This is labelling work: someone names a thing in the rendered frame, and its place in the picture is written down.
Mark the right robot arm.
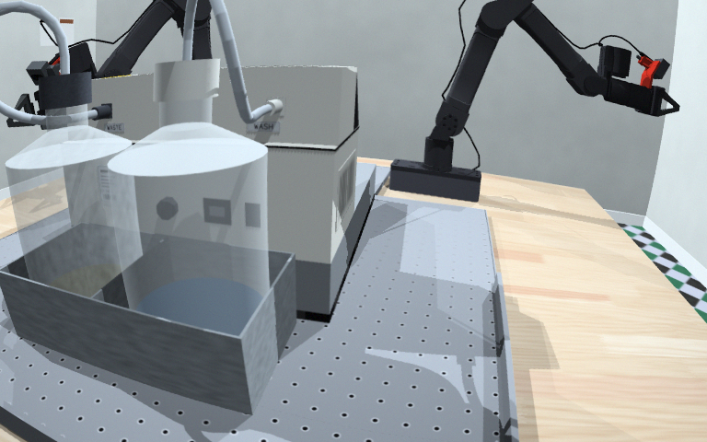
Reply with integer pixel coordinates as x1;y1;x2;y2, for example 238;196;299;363
26;0;213;86

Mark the white flexible hose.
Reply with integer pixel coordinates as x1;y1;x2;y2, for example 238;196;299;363
0;1;98;125

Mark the grey flexible hose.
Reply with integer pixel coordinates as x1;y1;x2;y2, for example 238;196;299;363
182;0;272;123

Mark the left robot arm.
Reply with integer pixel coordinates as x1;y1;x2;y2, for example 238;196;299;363
390;0;632;182

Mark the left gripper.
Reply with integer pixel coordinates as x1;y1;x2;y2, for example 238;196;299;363
624;55;680;117

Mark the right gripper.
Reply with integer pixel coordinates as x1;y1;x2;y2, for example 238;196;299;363
6;55;60;130

